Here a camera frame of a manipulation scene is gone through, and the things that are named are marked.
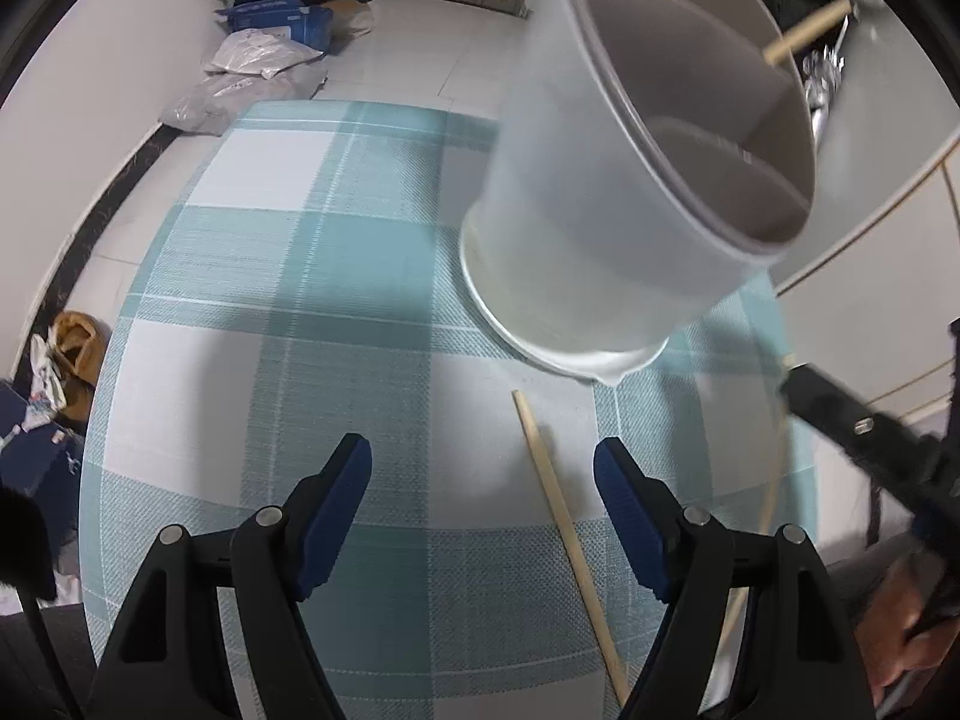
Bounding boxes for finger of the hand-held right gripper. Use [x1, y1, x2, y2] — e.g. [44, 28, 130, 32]
[778, 362, 935, 497]

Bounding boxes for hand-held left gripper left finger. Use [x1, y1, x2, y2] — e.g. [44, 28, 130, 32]
[90, 432, 373, 720]

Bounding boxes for slim bamboo chopstick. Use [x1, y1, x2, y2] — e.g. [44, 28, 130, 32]
[720, 354, 797, 653]
[512, 390, 632, 707]

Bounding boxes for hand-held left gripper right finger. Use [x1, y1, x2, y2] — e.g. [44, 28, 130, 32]
[593, 435, 875, 720]

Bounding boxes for blue cardboard box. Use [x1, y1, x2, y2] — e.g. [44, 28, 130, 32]
[216, 0, 335, 47]

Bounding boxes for brown cardboard box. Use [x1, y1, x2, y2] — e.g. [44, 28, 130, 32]
[328, 0, 375, 39]

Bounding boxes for person's right hand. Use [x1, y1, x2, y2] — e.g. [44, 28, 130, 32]
[859, 547, 952, 689]

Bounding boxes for checked teal tablecloth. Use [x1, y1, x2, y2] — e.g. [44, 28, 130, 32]
[79, 99, 818, 720]

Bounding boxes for black hanging jacket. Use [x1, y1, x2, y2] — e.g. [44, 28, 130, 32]
[746, 0, 841, 35]

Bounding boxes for silver folded umbrella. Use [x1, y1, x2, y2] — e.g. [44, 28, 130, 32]
[797, 0, 854, 155]

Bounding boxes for white shoe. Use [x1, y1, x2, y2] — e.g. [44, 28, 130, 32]
[30, 334, 70, 415]

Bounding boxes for dark cloth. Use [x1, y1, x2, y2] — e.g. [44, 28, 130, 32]
[0, 487, 59, 602]

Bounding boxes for wooden sticks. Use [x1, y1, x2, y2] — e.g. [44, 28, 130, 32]
[761, 0, 857, 66]

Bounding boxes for brown slipper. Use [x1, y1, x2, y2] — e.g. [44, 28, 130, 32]
[49, 311, 114, 385]

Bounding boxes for white plastic bags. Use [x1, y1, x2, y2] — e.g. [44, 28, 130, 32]
[159, 28, 330, 138]

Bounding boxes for white wardrobe gold trim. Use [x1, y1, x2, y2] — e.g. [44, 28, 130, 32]
[772, 7, 960, 425]

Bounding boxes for translucent white utensil holder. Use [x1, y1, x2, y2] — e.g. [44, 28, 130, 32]
[459, 0, 818, 386]

